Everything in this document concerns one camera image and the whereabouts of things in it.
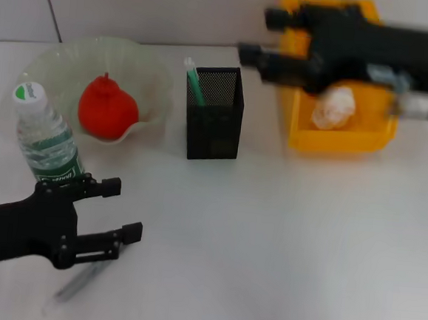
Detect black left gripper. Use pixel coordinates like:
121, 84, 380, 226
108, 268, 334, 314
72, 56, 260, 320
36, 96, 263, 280
0, 167, 147, 282

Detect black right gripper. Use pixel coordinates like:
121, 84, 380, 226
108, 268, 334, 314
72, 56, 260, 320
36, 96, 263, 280
234, 0, 428, 104

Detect grey marker pen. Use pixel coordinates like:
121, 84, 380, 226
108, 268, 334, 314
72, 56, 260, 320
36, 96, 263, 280
41, 256, 107, 319

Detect green utility knife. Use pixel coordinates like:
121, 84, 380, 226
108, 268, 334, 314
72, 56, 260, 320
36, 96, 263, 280
180, 56, 210, 108

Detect white paper ball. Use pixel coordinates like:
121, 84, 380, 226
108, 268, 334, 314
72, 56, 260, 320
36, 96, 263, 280
310, 84, 357, 132

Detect red pear-shaped fruit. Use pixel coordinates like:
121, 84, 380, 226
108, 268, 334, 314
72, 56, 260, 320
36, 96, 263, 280
75, 70, 143, 142

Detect clear green-label water bottle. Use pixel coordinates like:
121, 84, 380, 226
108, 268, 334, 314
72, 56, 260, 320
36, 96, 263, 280
4, 81, 93, 188

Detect black mesh pen holder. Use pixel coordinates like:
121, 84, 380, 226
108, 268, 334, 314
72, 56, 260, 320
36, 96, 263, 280
180, 63, 248, 165

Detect pale green glass fruit plate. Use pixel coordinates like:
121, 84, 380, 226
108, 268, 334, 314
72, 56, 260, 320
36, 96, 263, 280
13, 30, 178, 150

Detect yellow plastic bin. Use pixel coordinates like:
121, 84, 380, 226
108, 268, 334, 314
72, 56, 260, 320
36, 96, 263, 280
266, 0, 409, 159

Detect right gripper silver connector plug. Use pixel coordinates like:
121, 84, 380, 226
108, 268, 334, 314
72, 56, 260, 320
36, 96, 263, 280
365, 64, 415, 95

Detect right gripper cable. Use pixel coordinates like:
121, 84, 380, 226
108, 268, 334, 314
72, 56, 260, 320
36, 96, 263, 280
387, 95, 428, 128

